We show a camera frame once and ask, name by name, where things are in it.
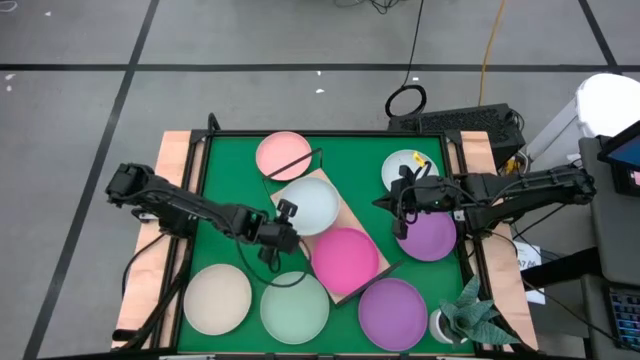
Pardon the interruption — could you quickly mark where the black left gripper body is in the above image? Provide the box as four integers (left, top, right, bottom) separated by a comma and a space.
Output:
238, 198, 300, 264

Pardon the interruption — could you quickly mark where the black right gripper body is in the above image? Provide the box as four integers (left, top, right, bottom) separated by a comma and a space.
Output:
393, 164, 454, 241

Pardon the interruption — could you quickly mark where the light blue plate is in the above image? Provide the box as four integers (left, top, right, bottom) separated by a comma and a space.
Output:
380, 148, 441, 194
278, 176, 342, 237

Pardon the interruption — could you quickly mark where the purple plate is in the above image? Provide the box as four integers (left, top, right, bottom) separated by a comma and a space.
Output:
357, 277, 429, 353
394, 209, 458, 263

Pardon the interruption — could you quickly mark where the magenta plate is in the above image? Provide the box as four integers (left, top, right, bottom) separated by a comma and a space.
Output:
310, 227, 381, 296

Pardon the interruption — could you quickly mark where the mint green plate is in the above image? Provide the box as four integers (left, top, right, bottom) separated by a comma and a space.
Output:
259, 271, 331, 346

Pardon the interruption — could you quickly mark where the beige plate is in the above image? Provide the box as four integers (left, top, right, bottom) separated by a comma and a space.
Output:
182, 263, 253, 337

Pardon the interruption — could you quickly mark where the salmon pink plate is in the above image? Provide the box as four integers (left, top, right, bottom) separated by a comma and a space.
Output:
255, 130, 313, 182

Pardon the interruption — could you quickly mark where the green table mat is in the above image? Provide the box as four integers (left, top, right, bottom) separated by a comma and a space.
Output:
175, 134, 476, 355

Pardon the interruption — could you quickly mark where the power strip with yellow plugs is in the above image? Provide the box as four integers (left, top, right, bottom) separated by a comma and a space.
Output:
501, 152, 532, 176

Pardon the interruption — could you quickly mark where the white paper sheet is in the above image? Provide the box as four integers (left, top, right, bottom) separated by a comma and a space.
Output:
514, 241, 546, 305

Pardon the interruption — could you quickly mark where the artificial plant in white pot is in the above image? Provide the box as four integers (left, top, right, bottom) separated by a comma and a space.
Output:
428, 274, 524, 347

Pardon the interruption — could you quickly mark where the black desk leg bar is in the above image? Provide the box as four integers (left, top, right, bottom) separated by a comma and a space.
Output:
519, 246, 604, 290

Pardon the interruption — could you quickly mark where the grey desk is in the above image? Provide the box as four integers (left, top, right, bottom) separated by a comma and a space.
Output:
578, 137, 640, 286

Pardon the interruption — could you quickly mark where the white trash bin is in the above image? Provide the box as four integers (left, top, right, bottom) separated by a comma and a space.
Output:
524, 72, 640, 164

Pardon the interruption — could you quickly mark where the black monitor with blue screen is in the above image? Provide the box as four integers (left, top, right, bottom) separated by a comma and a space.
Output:
597, 119, 640, 197

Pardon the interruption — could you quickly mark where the black device with lit keys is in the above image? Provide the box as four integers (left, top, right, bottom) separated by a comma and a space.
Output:
602, 284, 640, 351

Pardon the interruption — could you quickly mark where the black table frame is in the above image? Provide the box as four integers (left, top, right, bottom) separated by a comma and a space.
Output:
149, 112, 501, 360

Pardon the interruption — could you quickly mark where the black arm cable harness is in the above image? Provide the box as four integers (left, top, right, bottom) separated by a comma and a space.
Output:
110, 234, 196, 351

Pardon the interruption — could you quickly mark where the yellow cable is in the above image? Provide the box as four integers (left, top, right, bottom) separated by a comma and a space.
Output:
478, 0, 509, 107

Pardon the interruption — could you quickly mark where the black cable with coil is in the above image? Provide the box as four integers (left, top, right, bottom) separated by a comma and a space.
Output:
383, 0, 429, 120

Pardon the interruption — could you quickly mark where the black cable tangle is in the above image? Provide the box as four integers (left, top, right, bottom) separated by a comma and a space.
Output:
333, 0, 409, 15

